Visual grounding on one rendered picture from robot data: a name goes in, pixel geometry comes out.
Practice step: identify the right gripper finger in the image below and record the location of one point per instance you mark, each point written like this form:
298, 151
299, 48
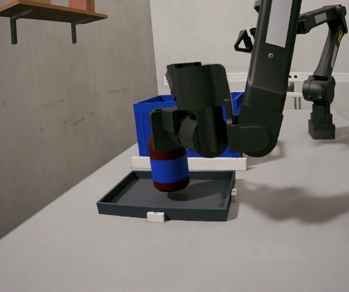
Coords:
243, 35

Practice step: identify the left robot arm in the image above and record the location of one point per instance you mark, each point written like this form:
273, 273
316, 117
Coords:
203, 90

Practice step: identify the blue plastic crate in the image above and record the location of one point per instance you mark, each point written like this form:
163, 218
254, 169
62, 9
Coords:
143, 127

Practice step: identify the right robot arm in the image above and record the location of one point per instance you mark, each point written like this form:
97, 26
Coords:
321, 84

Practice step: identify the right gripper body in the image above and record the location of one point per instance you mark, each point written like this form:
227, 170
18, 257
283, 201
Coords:
252, 32

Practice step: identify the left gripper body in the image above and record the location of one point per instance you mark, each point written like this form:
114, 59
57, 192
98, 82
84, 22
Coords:
163, 141

